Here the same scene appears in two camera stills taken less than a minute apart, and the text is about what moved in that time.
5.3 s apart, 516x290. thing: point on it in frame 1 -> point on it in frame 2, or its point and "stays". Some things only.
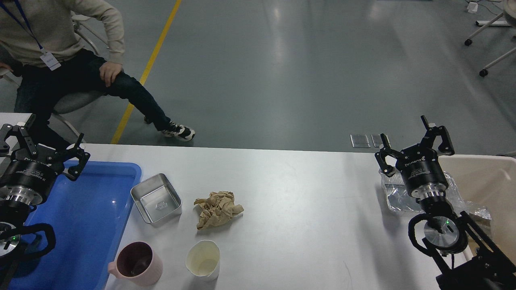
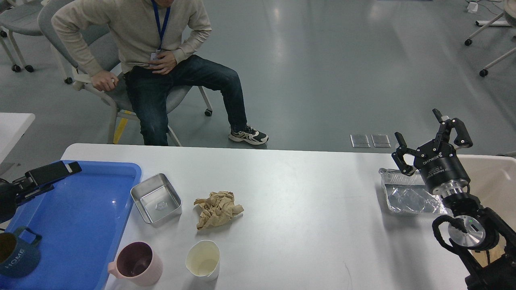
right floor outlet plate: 377,140 stays
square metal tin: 156,199 stays
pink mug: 138,263 stays
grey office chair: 75,103 -> 102,41
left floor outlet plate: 359,141 stays
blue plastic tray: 87,216 stays
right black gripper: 420,165 -> 439,164
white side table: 13,119 stays
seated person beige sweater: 51,47 -> 145,40
